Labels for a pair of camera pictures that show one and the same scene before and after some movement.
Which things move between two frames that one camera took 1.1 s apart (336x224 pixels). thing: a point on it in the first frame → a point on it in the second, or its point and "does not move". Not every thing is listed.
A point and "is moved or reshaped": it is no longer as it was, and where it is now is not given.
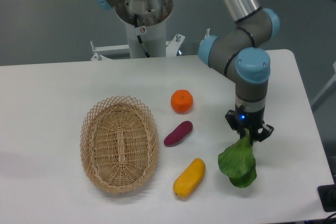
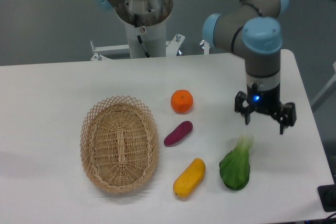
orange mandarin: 182,101 does not move
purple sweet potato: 182,130 does not move
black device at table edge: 327,196 does not move
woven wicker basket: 119,144 does not move
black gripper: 241,119 → 263,93
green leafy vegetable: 238,161 is moved or reshaped
